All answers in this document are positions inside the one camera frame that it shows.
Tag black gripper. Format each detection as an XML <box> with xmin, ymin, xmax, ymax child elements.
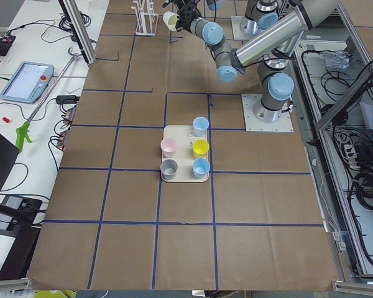
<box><xmin>174</xmin><ymin>0</ymin><xmax>201</xmax><ymax>31</ymax></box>

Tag pale green ikea cup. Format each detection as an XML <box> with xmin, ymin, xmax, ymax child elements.
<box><xmin>163</xmin><ymin>11</ymin><xmax>179</xmax><ymax>32</ymax></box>

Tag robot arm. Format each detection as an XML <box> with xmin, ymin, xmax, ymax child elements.
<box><xmin>174</xmin><ymin>1</ymin><xmax>338</xmax><ymax>124</ymax></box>
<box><xmin>194</xmin><ymin>1</ymin><xmax>279</xmax><ymax>41</ymax></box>

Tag light blue cup near base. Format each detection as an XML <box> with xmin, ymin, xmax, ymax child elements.
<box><xmin>193</xmin><ymin>116</ymin><xmax>210</xmax><ymax>137</ymax></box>

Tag pink ikea cup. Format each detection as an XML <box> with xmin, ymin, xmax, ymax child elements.
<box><xmin>160</xmin><ymin>138</ymin><xmax>177</xmax><ymax>158</ymax></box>

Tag yellow ikea cup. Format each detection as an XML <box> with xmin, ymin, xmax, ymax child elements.
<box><xmin>192</xmin><ymin>140</ymin><xmax>210</xmax><ymax>158</ymax></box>

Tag light blue cup far corner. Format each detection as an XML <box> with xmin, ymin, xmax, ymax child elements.
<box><xmin>192</xmin><ymin>158</ymin><xmax>210</xmax><ymax>179</ymax></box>

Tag grey ikea cup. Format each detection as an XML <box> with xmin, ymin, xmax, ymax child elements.
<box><xmin>160</xmin><ymin>159</ymin><xmax>178</xmax><ymax>181</ymax></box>

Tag white rectangular tray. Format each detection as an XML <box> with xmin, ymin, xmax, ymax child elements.
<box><xmin>161</xmin><ymin>125</ymin><xmax>210</xmax><ymax>183</ymax></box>

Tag black power adapter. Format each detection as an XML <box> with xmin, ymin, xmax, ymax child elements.
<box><xmin>55</xmin><ymin>95</ymin><xmax>80</xmax><ymax>105</ymax></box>

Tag blue teach pendant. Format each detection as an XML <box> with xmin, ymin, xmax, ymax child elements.
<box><xmin>0</xmin><ymin>61</ymin><xmax>54</xmax><ymax>104</ymax></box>

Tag white wire cup rack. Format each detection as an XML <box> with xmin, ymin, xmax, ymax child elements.
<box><xmin>131</xmin><ymin>0</ymin><xmax>159</xmax><ymax>36</ymax></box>

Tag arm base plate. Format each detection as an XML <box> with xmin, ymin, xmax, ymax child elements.
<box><xmin>241</xmin><ymin>94</ymin><xmax>293</xmax><ymax>133</ymax></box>
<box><xmin>231</xmin><ymin>16</ymin><xmax>255</xmax><ymax>40</ymax></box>

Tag aluminium frame post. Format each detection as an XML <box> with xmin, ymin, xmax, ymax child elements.
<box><xmin>58</xmin><ymin>0</ymin><xmax>96</xmax><ymax>65</ymax></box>

